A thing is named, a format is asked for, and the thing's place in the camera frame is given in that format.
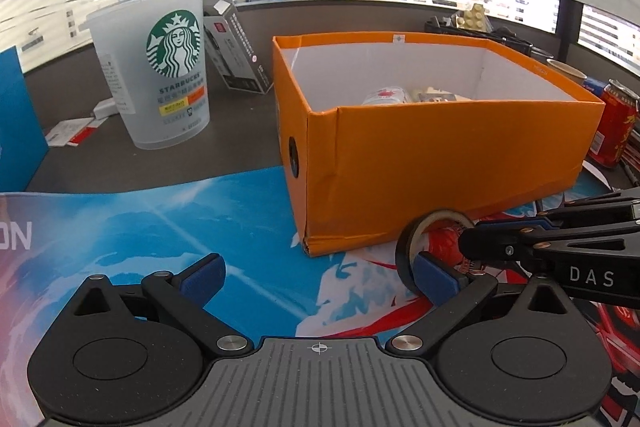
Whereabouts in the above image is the red drink can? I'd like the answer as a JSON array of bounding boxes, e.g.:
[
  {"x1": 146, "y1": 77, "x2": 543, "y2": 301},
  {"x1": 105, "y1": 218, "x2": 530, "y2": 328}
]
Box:
[{"x1": 586, "y1": 79, "x2": 640, "y2": 169}]

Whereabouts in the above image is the red white card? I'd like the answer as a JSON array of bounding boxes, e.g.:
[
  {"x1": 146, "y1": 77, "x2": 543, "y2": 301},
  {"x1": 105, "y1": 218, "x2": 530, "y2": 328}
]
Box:
[{"x1": 46, "y1": 117, "x2": 109, "y2": 148}]

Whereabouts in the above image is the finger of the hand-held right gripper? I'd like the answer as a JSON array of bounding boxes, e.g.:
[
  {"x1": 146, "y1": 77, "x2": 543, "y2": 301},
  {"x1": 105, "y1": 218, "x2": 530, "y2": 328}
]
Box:
[
  {"x1": 457, "y1": 218, "x2": 561, "y2": 266},
  {"x1": 537, "y1": 197, "x2": 640, "y2": 228}
]

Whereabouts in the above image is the brown tape roll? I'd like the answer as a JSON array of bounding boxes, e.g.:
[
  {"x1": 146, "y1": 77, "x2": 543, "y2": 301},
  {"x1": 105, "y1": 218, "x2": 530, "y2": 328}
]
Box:
[{"x1": 395, "y1": 208, "x2": 476, "y2": 296}]

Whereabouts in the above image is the frosted plastic cup green logo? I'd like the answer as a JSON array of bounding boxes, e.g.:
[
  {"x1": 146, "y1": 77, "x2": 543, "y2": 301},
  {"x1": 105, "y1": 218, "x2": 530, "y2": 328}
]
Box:
[{"x1": 81, "y1": 0, "x2": 215, "y2": 152}]

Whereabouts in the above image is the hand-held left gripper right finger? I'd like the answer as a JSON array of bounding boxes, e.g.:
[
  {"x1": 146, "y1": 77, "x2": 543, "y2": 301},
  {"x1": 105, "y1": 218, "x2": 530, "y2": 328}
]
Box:
[{"x1": 385, "y1": 253, "x2": 591, "y2": 355}]

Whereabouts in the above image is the clear plastic jar pink label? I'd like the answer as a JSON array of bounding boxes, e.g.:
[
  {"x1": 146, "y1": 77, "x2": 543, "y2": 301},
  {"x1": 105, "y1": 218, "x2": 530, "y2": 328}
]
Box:
[{"x1": 362, "y1": 88, "x2": 414, "y2": 106}]

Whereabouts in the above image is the black desk organizer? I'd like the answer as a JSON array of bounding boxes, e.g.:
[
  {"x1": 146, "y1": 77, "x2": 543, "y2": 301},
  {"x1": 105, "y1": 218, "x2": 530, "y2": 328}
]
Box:
[{"x1": 425, "y1": 17, "x2": 554, "y2": 60}]

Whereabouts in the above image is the grey black carton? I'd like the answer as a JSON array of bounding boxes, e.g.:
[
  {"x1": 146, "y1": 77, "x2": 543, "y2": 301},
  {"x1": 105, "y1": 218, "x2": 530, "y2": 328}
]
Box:
[{"x1": 202, "y1": 1, "x2": 275, "y2": 96}]

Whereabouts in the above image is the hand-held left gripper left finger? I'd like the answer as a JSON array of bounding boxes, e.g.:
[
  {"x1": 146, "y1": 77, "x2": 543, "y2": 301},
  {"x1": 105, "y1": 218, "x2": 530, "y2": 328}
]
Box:
[{"x1": 52, "y1": 253, "x2": 254, "y2": 356}]

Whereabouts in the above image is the yellow pill blister pack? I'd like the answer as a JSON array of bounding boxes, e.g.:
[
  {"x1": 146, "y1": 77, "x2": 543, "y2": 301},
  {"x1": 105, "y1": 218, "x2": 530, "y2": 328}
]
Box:
[{"x1": 452, "y1": 4, "x2": 490, "y2": 33}]

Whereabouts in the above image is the blue box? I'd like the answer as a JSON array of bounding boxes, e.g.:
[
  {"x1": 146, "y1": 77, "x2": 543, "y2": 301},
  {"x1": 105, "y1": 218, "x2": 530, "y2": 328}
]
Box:
[{"x1": 0, "y1": 47, "x2": 51, "y2": 194}]

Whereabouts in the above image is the beige paper cup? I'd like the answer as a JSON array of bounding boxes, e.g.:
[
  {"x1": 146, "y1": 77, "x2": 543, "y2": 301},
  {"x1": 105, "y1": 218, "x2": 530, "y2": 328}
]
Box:
[{"x1": 546, "y1": 59, "x2": 589, "y2": 88}]

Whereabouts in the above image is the orange cardboard box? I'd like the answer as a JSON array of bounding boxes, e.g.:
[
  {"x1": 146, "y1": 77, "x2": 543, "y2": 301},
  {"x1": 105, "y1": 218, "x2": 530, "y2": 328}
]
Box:
[{"x1": 272, "y1": 32, "x2": 607, "y2": 258}]

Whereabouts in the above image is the blue printed desk mat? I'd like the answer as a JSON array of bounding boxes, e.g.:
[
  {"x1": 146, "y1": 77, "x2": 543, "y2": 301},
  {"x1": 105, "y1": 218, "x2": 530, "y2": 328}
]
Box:
[{"x1": 0, "y1": 159, "x2": 640, "y2": 427}]

